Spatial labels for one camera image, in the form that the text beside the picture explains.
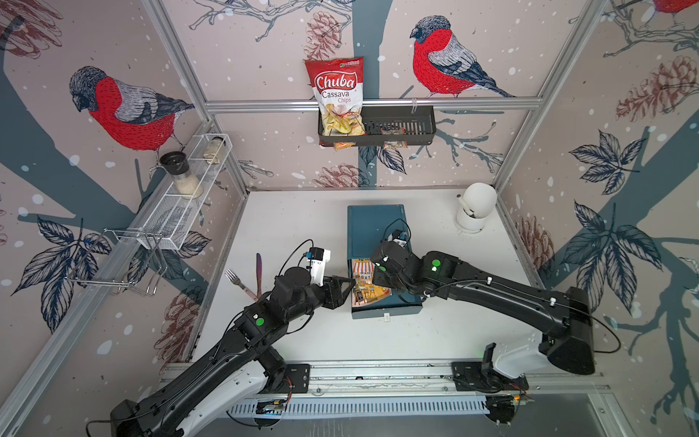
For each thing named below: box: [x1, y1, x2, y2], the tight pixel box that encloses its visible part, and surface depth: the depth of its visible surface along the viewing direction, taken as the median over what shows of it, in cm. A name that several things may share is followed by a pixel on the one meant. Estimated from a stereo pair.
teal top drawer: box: [347, 258, 424, 320], surface depth 69 cm
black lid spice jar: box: [158, 150, 203, 200], surface depth 72 cm
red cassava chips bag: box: [303, 56, 366, 137], surface depth 85 cm
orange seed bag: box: [352, 258, 393, 305], surface depth 73 cm
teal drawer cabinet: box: [347, 203, 413, 260], surface depth 84 cm
